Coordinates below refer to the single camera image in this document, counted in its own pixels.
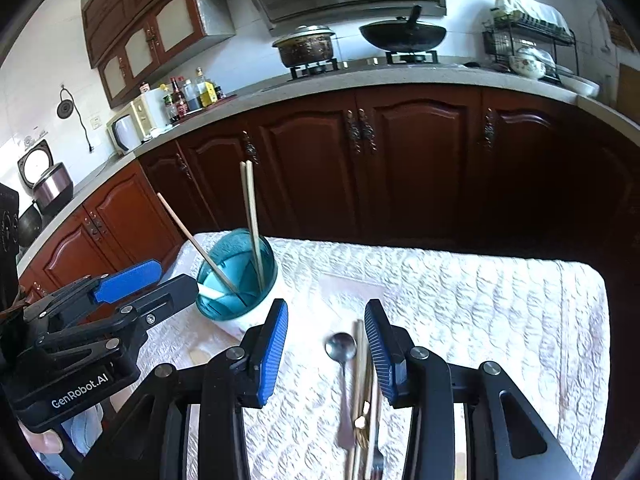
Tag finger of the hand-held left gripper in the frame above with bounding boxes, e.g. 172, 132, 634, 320
22, 258, 164, 323
32, 274, 199, 361

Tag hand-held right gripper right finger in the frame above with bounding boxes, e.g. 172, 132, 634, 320
364, 299, 596, 480

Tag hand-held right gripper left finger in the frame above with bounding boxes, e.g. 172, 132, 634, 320
82, 298, 290, 480

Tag light wooden chopstick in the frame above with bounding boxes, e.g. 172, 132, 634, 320
350, 319, 368, 480
156, 192, 242, 297
240, 161, 262, 291
245, 160, 266, 293
344, 320, 361, 480

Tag metal spoon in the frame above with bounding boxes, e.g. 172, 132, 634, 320
325, 332, 358, 451

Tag small gold utensil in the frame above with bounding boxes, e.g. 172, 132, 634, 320
352, 400, 372, 448

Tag teal and white utensil holder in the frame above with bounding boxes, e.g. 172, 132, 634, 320
195, 228, 290, 336

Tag metal fork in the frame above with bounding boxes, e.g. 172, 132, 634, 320
369, 440, 387, 480

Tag person's blue jeans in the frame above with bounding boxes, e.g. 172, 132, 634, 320
37, 400, 107, 480

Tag quilted pink tablecloth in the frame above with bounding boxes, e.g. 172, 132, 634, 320
135, 232, 612, 480

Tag black pot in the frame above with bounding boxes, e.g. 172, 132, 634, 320
17, 199, 45, 250

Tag rice cooker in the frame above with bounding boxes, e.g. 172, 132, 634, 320
16, 138, 76, 214

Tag cream microwave oven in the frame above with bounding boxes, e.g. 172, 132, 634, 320
105, 91, 169, 157

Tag brown wooden base cabinet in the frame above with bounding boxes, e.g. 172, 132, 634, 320
17, 85, 640, 311

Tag group of condiment bottles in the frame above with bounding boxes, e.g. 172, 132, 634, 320
162, 66, 226, 123

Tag brown glass-door upper cabinet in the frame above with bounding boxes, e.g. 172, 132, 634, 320
81, 0, 237, 109

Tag grey stone countertop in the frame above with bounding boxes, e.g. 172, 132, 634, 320
15, 64, 640, 267

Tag stained metal cooking pot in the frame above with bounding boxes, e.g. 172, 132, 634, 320
271, 25, 339, 69

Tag gas stove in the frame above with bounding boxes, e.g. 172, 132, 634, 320
287, 50, 442, 82

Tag black wok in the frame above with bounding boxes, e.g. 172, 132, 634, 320
358, 5, 448, 54

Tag floral white bowl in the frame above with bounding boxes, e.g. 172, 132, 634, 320
508, 46, 548, 81

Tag plain white bowl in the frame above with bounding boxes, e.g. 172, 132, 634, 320
557, 74, 601, 99

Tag wooden cutting board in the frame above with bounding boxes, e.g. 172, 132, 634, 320
616, 59, 640, 123

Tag white cloth on rack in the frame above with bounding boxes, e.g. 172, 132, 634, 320
494, 0, 572, 35

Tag black round wall hanging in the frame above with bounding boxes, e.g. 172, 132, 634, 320
56, 86, 97, 155

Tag black wire dish rack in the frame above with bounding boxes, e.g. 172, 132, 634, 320
481, 16, 580, 87

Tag wicker wall basket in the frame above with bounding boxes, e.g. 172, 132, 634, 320
606, 7, 640, 54

